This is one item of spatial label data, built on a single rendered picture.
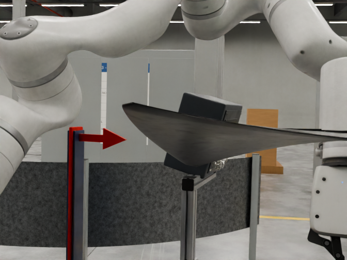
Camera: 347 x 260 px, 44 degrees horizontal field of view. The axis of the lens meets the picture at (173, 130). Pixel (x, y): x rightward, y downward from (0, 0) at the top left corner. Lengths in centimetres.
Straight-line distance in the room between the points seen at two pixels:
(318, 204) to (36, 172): 162
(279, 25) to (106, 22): 33
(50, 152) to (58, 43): 606
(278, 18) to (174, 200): 146
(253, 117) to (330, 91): 768
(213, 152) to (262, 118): 787
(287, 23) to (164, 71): 558
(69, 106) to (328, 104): 48
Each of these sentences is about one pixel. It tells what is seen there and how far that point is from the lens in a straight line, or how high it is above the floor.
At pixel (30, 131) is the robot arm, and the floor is 117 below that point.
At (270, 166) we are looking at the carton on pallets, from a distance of 846.
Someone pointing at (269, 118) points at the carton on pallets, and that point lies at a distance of 839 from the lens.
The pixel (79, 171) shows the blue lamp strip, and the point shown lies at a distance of 51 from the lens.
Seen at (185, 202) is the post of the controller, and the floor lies 100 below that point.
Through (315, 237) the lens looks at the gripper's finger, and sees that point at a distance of 67.
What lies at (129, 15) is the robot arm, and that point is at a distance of 89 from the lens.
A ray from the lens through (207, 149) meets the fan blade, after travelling 50.
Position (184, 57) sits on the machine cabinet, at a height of 195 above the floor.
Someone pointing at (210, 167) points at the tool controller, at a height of 107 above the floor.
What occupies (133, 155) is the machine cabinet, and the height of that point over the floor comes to 49.
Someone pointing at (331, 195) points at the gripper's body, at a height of 110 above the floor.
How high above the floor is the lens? 122
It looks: 3 degrees down
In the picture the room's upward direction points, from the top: 1 degrees clockwise
